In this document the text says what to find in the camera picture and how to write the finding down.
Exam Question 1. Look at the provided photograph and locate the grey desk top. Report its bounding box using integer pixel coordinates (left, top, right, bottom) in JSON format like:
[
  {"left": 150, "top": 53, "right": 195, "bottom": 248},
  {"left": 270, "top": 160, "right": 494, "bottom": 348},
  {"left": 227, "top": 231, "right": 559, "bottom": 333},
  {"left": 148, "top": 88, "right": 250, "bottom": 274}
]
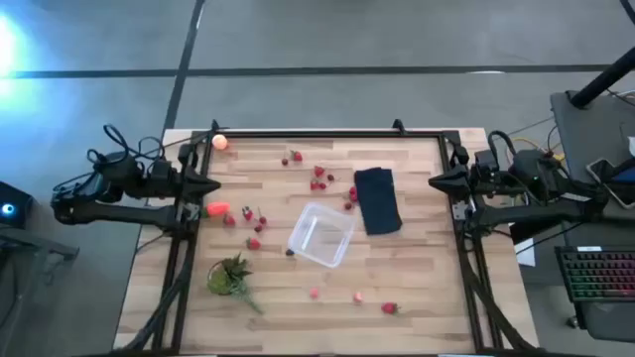
[{"left": 549, "top": 90, "right": 635, "bottom": 222}]

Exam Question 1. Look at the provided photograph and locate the green potted succulent plant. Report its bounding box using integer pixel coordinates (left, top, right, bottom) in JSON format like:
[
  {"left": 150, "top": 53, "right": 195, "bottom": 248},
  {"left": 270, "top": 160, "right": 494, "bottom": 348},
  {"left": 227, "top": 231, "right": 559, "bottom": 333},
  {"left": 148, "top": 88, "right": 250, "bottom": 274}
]
[{"left": 206, "top": 252, "right": 264, "bottom": 316}]

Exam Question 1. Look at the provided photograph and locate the orange carrot green top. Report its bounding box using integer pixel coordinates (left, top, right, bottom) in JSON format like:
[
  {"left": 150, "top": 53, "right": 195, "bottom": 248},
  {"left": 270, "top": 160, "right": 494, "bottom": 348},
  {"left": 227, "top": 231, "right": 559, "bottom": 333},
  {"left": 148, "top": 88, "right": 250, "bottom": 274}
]
[{"left": 200, "top": 200, "right": 232, "bottom": 218}]

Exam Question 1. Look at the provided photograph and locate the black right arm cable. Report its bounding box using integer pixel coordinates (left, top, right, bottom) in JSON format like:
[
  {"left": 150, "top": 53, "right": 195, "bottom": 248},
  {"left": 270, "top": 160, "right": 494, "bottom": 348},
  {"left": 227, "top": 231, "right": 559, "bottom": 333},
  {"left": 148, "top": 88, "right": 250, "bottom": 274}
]
[{"left": 487, "top": 129, "right": 521, "bottom": 161}]

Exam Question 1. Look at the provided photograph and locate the dark phone white edge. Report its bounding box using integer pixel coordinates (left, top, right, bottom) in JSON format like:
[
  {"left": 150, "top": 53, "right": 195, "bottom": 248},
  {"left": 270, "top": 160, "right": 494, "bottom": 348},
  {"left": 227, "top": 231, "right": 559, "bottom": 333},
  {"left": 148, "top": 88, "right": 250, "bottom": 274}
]
[{"left": 585, "top": 157, "right": 635, "bottom": 210}]

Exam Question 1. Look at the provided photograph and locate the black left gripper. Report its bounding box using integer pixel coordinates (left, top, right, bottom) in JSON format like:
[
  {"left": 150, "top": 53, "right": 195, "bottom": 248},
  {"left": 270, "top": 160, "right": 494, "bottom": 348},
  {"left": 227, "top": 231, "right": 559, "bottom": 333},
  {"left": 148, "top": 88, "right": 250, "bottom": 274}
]
[{"left": 171, "top": 166, "right": 222, "bottom": 203}]

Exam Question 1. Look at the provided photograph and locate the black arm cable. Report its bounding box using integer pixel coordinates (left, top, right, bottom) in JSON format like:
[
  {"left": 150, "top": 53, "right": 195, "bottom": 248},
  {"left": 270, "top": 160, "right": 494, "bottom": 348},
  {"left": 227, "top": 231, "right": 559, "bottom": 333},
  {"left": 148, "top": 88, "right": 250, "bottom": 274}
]
[
  {"left": 86, "top": 123, "right": 168, "bottom": 168},
  {"left": 487, "top": 129, "right": 521, "bottom": 161}
]

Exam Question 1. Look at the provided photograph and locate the black box blue light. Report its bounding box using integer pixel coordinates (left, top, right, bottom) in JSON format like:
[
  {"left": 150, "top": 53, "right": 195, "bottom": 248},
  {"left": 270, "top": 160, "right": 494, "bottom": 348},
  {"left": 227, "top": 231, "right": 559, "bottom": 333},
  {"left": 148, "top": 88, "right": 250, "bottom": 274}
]
[{"left": 0, "top": 180, "right": 35, "bottom": 230}]

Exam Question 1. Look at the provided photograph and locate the yellow cable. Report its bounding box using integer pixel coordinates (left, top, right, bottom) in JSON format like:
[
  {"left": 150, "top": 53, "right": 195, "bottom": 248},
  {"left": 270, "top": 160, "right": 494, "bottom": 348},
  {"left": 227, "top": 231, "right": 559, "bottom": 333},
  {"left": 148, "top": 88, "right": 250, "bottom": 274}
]
[{"left": 510, "top": 137, "right": 567, "bottom": 163}]

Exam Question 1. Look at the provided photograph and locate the black round pole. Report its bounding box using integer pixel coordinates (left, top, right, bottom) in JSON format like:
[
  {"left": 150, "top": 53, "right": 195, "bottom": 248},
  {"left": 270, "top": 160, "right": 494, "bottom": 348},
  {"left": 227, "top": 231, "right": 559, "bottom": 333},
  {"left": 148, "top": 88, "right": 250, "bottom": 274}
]
[{"left": 569, "top": 47, "right": 635, "bottom": 109}]

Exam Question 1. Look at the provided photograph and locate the dark blue folded cloth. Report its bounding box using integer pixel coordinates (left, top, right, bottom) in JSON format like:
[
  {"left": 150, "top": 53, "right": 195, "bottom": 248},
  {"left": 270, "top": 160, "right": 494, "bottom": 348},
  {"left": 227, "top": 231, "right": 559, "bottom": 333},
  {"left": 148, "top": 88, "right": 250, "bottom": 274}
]
[{"left": 353, "top": 167, "right": 404, "bottom": 237}]

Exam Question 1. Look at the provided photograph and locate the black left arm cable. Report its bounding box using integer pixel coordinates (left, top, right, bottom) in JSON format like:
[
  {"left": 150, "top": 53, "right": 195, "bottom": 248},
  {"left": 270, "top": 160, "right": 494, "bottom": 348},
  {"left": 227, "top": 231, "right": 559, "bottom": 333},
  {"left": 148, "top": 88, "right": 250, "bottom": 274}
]
[{"left": 86, "top": 123, "right": 168, "bottom": 168}]

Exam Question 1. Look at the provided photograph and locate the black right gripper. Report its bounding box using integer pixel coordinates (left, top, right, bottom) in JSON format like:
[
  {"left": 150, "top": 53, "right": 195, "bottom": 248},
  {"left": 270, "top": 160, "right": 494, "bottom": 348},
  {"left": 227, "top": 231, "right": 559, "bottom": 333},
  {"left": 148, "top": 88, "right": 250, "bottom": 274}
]
[{"left": 429, "top": 166, "right": 490, "bottom": 200}]

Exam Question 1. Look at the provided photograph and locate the black backlit keyboard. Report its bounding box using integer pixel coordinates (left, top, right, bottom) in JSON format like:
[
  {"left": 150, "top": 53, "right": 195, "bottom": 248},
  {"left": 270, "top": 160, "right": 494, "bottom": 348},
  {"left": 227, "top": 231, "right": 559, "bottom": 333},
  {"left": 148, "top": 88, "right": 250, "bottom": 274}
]
[{"left": 554, "top": 245, "right": 635, "bottom": 303}]

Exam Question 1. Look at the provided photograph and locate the white paper sheet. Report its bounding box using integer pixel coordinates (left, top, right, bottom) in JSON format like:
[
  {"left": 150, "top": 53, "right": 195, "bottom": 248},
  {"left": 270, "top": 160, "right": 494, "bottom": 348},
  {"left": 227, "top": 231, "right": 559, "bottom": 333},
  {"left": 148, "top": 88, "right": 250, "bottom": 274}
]
[{"left": 514, "top": 236, "right": 538, "bottom": 268}]

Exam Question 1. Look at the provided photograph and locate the clear plastic tupperware container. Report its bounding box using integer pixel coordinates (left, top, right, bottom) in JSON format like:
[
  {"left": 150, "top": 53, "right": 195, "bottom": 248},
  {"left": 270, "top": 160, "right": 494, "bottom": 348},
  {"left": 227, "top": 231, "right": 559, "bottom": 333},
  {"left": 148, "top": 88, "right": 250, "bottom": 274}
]
[{"left": 287, "top": 201, "right": 357, "bottom": 270}]

